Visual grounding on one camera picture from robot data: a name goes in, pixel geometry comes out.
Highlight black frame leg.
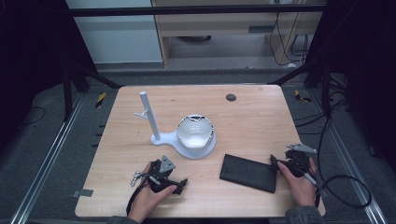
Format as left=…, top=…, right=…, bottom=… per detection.
left=61, top=60, right=124, bottom=123
left=266, top=59, right=332, bottom=118

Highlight yellow-handled tool floor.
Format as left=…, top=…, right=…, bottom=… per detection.
left=293, top=89, right=313, bottom=104
left=94, top=91, right=107, bottom=109

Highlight silver metal clip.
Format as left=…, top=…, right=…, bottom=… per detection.
left=130, top=170, right=143, bottom=188

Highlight black curtain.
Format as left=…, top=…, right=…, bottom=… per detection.
left=303, top=0, right=396, bottom=175
left=0, top=0, right=97, bottom=153

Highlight white bowl with foil rim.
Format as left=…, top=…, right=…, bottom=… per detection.
left=176, top=114, right=217, bottom=149

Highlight white cabinet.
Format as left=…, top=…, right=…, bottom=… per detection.
left=64, top=0, right=164, bottom=65

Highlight thin black floor cable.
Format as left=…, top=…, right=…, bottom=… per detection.
left=18, top=105, right=47, bottom=127

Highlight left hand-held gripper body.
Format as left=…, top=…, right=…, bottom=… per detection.
left=147, top=155, right=180, bottom=194

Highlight person's left hand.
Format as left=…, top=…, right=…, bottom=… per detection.
left=127, top=161, right=178, bottom=224

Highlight white stand with post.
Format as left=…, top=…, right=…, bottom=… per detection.
left=134, top=91, right=218, bottom=161

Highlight black pouch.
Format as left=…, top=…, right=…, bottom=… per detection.
left=219, top=153, right=278, bottom=194

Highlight person's right hand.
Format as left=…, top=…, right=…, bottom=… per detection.
left=276, top=156, right=319, bottom=208

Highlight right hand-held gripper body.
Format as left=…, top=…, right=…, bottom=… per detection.
left=283, top=143, right=318, bottom=179

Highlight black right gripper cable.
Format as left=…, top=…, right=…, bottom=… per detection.
left=306, top=116, right=374, bottom=210

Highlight yellow-handled tool right floor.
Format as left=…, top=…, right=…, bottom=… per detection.
left=293, top=89, right=313, bottom=104

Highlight metal floor rail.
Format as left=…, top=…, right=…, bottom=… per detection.
left=309, top=90, right=389, bottom=224
left=8, top=92, right=86, bottom=224

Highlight black frame crossbar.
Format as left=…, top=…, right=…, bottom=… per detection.
left=68, top=3, right=329, bottom=18

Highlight grey tape strip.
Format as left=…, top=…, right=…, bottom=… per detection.
left=71, top=188, right=94, bottom=199

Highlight black hanging cables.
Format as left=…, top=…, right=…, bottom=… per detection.
left=268, top=11, right=310, bottom=68

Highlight yellow-handled tool left floor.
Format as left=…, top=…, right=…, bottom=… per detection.
left=94, top=91, right=107, bottom=109

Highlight light wooden desk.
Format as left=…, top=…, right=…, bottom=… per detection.
left=151, top=0, right=326, bottom=68

